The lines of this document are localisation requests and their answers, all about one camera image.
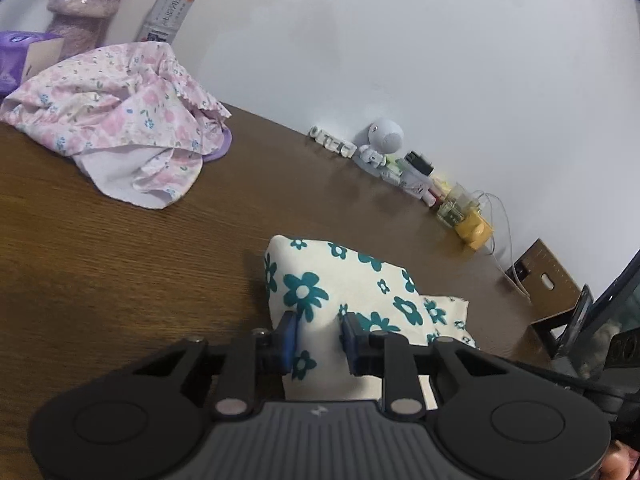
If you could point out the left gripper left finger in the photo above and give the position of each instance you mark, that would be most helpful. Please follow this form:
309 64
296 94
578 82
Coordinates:
249 369

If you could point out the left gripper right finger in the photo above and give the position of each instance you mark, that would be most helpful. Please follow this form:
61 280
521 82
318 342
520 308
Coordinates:
391 358

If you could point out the cream green floral dress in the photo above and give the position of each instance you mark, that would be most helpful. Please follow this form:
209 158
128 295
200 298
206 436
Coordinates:
321 282

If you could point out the person right hand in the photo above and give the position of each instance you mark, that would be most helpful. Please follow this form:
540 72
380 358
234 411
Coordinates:
620 463

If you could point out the brown cardboard stand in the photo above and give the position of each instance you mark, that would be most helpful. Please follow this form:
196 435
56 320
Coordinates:
551 290

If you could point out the tablet with screen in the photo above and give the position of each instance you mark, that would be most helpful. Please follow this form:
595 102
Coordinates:
558 332

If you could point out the dark window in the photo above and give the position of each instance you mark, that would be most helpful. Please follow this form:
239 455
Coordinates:
614 312

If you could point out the yellow mug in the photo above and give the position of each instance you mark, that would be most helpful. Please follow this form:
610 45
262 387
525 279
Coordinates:
474 230

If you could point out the glass cup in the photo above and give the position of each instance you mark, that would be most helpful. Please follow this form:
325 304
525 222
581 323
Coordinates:
457 205

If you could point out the white tin box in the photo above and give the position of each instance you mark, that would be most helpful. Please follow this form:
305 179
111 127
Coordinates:
415 183

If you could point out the green white small boxes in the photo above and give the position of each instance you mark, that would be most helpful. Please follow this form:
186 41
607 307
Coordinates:
392 172

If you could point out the black charger block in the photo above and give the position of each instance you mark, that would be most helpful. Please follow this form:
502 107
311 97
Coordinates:
419 163

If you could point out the white power strip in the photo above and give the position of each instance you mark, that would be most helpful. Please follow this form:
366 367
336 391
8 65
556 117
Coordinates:
332 143

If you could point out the white astronaut figurine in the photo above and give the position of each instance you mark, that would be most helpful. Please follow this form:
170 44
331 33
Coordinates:
382 138

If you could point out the pink floral garment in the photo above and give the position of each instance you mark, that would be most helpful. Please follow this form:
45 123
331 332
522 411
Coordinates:
131 118

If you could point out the plastic drink bottle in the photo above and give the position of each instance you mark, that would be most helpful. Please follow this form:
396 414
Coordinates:
164 20

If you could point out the purple tissue pack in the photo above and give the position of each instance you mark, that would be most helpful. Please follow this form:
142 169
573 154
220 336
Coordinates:
24 55

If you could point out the pink purple vase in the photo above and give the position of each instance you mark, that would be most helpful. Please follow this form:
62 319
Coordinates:
80 23

